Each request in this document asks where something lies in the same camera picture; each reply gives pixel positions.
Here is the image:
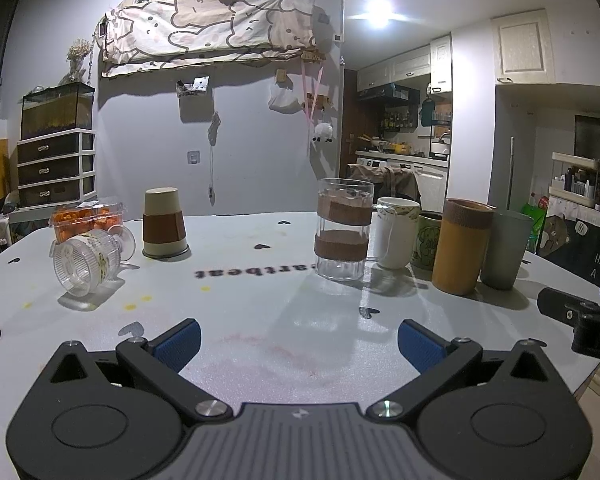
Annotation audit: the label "green plastic bag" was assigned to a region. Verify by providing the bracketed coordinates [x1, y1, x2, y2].
[522, 192, 551, 254]

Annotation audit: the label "clear glass goblet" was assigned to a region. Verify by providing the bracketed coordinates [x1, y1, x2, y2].
[52, 225, 137, 297]

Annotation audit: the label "beige cup with brown sleeve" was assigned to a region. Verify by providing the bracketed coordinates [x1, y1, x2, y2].
[141, 187, 190, 261]

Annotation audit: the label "black printed cloth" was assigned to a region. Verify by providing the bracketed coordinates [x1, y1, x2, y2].
[536, 194, 600, 287]

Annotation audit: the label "glass fish tank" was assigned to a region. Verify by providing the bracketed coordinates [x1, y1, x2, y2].
[18, 82, 96, 141]

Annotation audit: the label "white bag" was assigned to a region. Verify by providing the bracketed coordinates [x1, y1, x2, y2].
[268, 82, 301, 114]

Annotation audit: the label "hanging grey cable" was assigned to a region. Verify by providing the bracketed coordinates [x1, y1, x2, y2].
[206, 110, 223, 206]

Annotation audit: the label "chair draped with clothes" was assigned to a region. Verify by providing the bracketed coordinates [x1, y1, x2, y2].
[346, 163, 422, 207]

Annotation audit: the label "green cartoon mug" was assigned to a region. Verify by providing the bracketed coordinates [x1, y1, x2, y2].
[410, 211, 446, 271]

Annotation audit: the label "vase of dried flowers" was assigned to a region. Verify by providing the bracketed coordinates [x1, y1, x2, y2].
[59, 38, 94, 86]

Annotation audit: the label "white washing machine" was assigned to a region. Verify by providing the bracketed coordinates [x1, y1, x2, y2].
[355, 158, 389, 181]

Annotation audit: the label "clear glass mug brown bands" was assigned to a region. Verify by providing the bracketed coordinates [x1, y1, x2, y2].
[313, 178, 376, 282]

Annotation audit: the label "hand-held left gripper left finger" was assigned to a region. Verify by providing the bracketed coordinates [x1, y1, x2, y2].
[47, 317, 233, 423]

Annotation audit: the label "grey-green plastic cup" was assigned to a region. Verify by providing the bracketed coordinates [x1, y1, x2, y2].
[479, 209, 535, 291]

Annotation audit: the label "clear plastic box of tomatoes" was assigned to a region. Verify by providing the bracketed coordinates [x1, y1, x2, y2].
[48, 201, 128, 244]

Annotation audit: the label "plastic drawer unit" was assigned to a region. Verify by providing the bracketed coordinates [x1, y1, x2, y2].
[15, 129, 97, 209]

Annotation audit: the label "white storage rack with bottles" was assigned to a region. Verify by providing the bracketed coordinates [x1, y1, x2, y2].
[548, 151, 600, 207]

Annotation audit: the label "pink ribbon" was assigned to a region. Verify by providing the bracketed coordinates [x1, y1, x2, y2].
[301, 57, 327, 156]

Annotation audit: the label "ceiling light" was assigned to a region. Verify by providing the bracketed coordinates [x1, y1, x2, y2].
[360, 0, 402, 28]

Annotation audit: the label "white wall cabinet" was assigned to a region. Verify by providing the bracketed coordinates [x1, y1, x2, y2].
[489, 8, 554, 85]

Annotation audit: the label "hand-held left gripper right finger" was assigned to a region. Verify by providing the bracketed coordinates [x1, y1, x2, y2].
[367, 318, 554, 422]

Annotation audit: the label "white ceramic mug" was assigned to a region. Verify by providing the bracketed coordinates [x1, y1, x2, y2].
[369, 197, 421, 270]

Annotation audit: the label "white kitchen upper cabinets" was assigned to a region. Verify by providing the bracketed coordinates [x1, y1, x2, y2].
[355, 34, 454, 95]

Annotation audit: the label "brown bamboo cup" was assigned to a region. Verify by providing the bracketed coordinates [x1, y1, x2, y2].
[431, 198, 496, 296]

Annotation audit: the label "printed blanket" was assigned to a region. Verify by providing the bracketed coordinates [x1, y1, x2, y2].
[99, 0, 327, 79]

